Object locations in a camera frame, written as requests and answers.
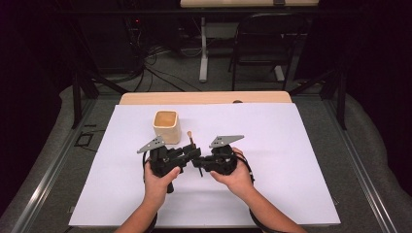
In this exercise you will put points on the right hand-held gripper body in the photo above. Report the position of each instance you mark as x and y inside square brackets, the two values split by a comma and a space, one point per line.
[222, 160]

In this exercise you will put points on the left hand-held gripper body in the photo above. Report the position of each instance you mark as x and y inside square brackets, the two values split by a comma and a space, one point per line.
[162, 160]

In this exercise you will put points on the black pencil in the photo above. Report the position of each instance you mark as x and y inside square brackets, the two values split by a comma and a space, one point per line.
[191, 139]

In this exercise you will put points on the person's right hand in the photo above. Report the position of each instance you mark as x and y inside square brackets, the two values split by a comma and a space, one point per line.
[238, 181]

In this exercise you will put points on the person's left hand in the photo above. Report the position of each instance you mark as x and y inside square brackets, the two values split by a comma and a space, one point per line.
[158, 187]

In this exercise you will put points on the beige square cup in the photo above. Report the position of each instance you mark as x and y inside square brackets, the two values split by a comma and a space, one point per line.
[166, 127]

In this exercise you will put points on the wooden table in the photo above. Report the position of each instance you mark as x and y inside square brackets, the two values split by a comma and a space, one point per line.
[200, 97]

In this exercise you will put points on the white table sheet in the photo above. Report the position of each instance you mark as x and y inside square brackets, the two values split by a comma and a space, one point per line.
[275, 161]

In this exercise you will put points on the white desk leg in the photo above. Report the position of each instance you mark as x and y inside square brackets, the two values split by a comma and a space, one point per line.
[203, 58]

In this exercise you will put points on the white desk foot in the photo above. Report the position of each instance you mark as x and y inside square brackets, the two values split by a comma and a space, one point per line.
[279, 73]

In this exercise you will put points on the black metal stand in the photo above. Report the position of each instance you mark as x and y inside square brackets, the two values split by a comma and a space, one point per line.
[340, 103]
[77, 97]

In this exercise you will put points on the black folding chair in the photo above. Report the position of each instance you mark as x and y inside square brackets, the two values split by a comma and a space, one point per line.
[268, 39]

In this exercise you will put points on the background desk top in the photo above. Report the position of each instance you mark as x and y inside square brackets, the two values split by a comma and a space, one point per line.
[233, 3]

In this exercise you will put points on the metal floor rail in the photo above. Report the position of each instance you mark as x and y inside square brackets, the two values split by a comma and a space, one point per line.
[359, 168]
[48, 174]

